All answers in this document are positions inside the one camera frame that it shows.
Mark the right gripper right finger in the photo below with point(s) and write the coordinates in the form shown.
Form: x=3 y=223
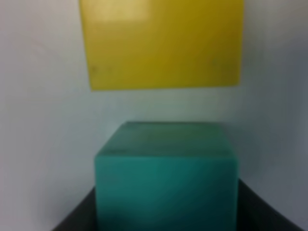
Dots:
x=254 y=214

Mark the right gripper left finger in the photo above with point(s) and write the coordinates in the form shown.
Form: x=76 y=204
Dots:
x=83 y=217

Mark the green block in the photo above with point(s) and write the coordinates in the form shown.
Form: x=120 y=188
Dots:
x=167 y=177

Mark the yellow block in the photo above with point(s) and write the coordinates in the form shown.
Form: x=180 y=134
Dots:
x=162 y=44

